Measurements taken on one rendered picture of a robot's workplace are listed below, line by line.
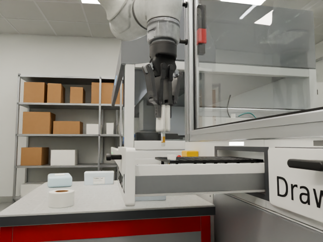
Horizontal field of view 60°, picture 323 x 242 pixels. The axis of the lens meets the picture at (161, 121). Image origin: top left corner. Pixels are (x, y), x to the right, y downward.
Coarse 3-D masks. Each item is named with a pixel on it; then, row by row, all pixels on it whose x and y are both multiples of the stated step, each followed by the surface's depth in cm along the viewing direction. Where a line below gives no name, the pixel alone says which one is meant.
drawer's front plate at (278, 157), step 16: (272, 160) 54; (272, 176) 54; (288, 176) 50; (304, 176) 46; (320, 176) 42; (272, 192) 54; (288, 192) 49; (304, 192) 46; (288, 208) 49; (304, 208) 45; (320, 208) 42
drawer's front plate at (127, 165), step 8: (120, 152) 70; (128, 152) 53; (120, 160) 70; (128, 160) 53; (120, 168) 69; (128, 168) 53; (128, 176) 52; (120, 184) 68; (128, 184) 52; (120, 192) 68; (128, 192) 52; (128, 200) 52
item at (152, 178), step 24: (144, 168) 55; (168, 168) 56; (192, 168) 57; (216, 168) 58; (240, 168) 59; (144, 192) 54; (168, 192) 55; (192, 192) 57; (216, 192) 58; (240, 192) 59
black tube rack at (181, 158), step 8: (184, 160) 61; (192, 160) 61; (200, 160) 62; (208, 160) 62; (216, 160) 62; (224, 160) 63; (232, 160) 63; (240, 160) 63; (248, 160) 64; (256, 160) 64
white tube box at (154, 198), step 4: (140, 196) 87; (144, 196) 87; (148, 196) 87; (152, 196) 87; (156, 196) 88; (160, 196) 88; (164, 196) 88; (136, 200) 86; (140, 200) 87; (144, 200) 87; (148, 200) 87; (152, 200) 87
